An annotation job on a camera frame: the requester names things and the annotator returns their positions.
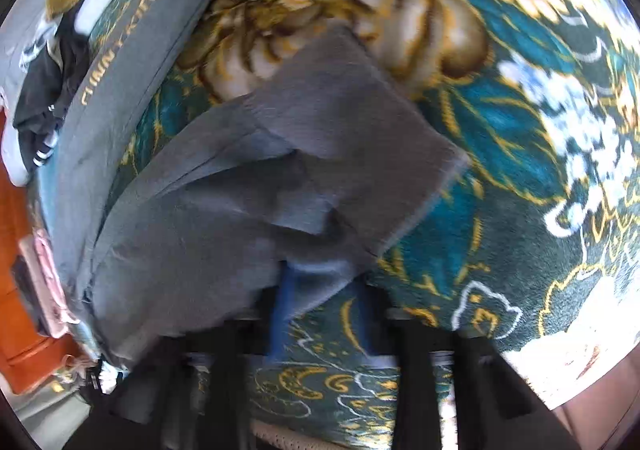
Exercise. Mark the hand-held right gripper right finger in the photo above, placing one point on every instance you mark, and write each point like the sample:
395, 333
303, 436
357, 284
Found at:
364, 320

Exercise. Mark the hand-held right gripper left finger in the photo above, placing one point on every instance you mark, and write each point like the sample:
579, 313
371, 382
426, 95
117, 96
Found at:
283, 310

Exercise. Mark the grey pants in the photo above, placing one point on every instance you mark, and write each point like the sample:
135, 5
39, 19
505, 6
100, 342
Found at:
225, 230

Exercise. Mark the green floral printed blanket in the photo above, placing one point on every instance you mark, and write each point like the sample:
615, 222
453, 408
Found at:
500, 130

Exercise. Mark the pink cloth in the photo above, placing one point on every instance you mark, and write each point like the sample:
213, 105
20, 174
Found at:
46, 255

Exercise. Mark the orange wooden headboard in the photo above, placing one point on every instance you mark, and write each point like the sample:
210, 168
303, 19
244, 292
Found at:
20, 280

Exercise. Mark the grey garment with gold print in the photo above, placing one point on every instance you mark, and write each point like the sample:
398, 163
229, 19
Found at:
150, 30

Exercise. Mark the black garment with white stripes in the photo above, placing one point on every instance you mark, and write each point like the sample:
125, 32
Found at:
45, 90

